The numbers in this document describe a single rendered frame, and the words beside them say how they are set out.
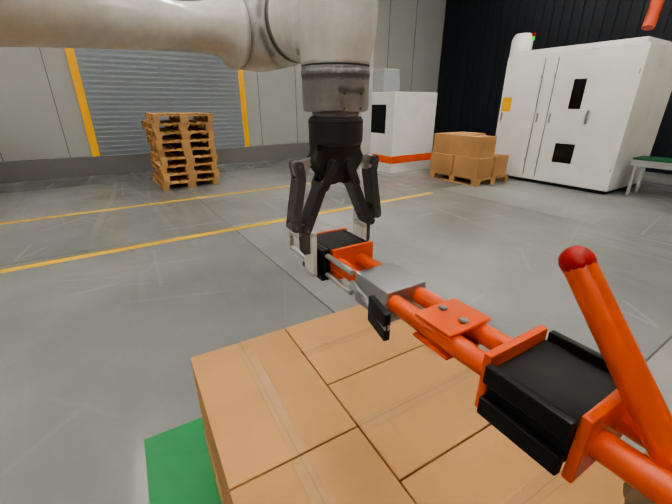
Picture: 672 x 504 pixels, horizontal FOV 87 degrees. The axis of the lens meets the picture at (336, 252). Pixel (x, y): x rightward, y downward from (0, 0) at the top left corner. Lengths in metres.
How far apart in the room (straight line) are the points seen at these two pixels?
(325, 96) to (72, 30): 0.25
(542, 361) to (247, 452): 0.96
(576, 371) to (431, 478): 0.83
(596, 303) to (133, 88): 9.49
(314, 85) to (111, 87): 9.12
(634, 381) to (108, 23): 0.50
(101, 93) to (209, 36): 9.00
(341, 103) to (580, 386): 0.38
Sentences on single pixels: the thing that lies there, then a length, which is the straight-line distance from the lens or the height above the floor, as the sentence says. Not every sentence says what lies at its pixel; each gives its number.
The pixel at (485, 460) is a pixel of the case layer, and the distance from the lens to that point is 1.22.
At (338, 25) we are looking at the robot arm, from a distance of 0.47.
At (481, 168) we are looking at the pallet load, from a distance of 7.37.
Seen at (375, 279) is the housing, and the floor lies 1.26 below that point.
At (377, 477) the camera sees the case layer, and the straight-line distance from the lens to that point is 1.13.
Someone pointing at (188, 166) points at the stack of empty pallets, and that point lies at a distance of 7.30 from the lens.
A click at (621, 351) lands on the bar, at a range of 0.31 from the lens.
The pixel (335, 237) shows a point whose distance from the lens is 0.56.
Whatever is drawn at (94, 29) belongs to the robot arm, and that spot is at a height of 1.52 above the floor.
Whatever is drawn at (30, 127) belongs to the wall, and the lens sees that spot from 9.72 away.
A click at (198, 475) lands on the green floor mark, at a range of 1.88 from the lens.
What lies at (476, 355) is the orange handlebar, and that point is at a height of 1.25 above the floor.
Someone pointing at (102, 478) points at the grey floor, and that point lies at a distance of 2.04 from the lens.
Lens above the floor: 1.47
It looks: 23 degrees down
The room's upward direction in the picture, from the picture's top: straight up
